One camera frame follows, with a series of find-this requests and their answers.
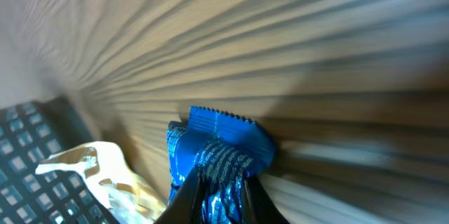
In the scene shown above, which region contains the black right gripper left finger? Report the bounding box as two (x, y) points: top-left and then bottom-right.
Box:
(154, 167), (206, 224)

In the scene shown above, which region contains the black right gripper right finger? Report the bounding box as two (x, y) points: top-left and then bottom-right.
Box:
(241, 176), (289, 224)

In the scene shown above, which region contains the beige mushroom snack bag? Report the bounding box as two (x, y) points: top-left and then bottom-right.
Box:
(35, 141), (167, 224)

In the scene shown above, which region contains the blue cookie packet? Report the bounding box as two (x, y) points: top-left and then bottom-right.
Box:
(166, 106), (276, 223)

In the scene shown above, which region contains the grey plastic shopping basket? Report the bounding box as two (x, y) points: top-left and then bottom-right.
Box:
(0, 95), (122, 224)

